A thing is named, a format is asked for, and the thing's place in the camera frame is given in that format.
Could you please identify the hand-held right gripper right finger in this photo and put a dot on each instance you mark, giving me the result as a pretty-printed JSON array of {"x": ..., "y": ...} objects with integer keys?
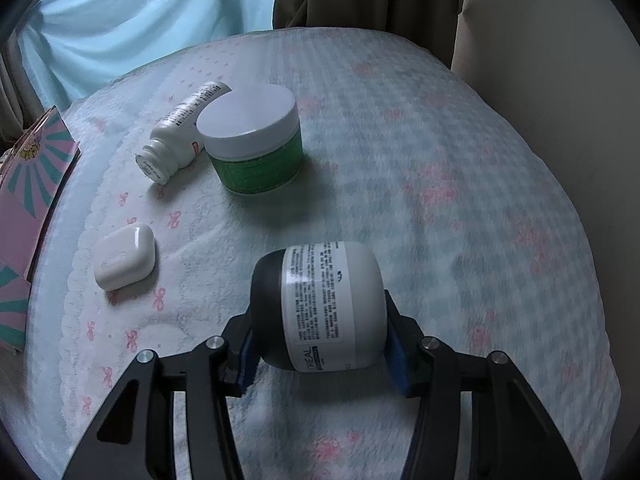
[{"x": 397, "y": 360}]

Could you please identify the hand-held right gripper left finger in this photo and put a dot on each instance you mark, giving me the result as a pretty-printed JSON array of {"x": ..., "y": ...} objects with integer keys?
[{"x": 245, "y": 360}]

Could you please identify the black and white jar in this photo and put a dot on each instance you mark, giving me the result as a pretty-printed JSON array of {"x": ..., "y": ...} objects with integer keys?
[{"x": 325, "y": 305}]

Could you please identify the white earbud case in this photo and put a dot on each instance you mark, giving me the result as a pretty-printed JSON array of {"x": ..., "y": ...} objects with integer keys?
[{"x": 122, "y": 255}]

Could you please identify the green jar with white lid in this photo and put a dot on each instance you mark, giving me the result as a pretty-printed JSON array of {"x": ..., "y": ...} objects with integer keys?
[{"x": 260, "y": 160}]

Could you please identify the white pill bottle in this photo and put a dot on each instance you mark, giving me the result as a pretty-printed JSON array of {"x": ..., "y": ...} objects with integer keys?
[{"x": 175, "y": 130}]

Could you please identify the printed cardboard box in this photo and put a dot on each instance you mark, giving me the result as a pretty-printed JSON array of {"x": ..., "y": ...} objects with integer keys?
[{"x": 35, "y": 175}]

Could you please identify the grey-brown curtain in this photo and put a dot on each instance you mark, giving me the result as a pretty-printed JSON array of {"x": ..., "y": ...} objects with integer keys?
[
  {"x": 10, "y": 100},
  {"x": 375, "y": 0}
]

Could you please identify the light blue window cloth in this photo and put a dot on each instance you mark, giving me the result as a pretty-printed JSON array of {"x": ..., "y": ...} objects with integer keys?
[{"x": 150, "y": 10}]

